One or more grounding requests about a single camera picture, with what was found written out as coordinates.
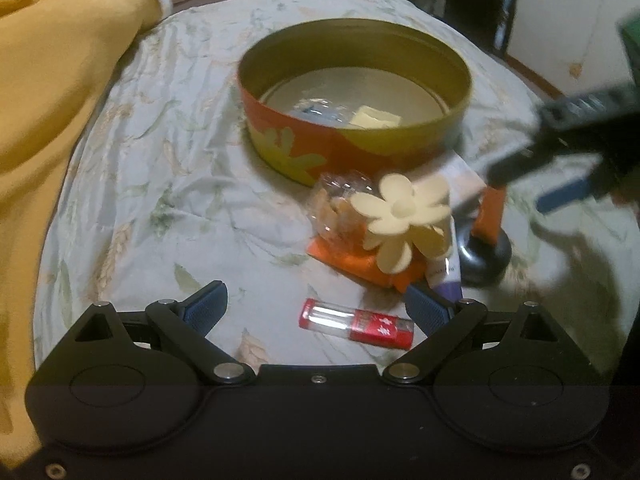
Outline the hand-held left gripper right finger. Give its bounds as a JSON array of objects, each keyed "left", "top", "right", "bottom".
[{"left": 382, "top": 284, "right": 588, "bottom": 387}]

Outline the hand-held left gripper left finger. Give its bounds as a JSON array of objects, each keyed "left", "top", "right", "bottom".
[{"left": 50, "top": 281, "right": 253, "bottom": 387}]

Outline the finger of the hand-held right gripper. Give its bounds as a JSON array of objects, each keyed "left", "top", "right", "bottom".
[
  {"left": 486, "top": 85, "right": 632, "bottom": 186},
  {"left": 537, "top": 177, "right": 621, "bottom": 213}
]

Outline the white purple cream tube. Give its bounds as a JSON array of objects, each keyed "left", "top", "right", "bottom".
[{"left": 422, "top": 215, "right": 463, "bottom": 303}]

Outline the red lip gloss tube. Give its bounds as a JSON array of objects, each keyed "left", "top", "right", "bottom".
[{"left": 299, "top": 298, "right": 416, "bottom": 348}]

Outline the black round compact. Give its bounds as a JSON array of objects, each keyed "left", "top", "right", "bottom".
[{"left": 452, "top": 225, "right": 513, "bottom": 287}]

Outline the orange stick sachet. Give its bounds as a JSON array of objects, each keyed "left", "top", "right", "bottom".
[{"left": 472, "top": 185, "right": 507, "bottom": 241}]

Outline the pink tissue packet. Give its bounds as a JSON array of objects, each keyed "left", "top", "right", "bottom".
[{"left": 427, "top": 152, "right": 488, "bottom": 211}]

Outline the cream flower hair clip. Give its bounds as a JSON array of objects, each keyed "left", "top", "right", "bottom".
[{"left": 350, "top": 173, "right": 453, "bottom": 275}]

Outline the clear plastic bag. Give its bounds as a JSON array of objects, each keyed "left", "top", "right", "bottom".
[{"left": 312, "top": 170, "right": 381, "bottom": 256}]

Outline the round decorated metal tin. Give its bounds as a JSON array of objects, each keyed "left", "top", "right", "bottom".
[{"left": 236, "top": 18, "right": 473, "bottom": 188}]

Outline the pale yellow tissue pack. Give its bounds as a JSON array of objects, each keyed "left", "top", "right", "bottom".
[{"left": 349, "top": 105, "right": 403, "bottom": 129}]

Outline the clear plastic packet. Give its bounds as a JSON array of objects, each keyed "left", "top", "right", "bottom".
[{"left": 287, "top": 97, "right": 351, "bottom": 125}]

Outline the dark door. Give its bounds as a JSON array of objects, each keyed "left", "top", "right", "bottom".
[{"left": 445, "top": 0, "right": 521, "bottom": 51}]

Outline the yellow blanket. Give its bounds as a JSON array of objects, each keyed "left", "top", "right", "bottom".
[{"left": 0, "top": 0, "right": 163, "bottom": 461}]

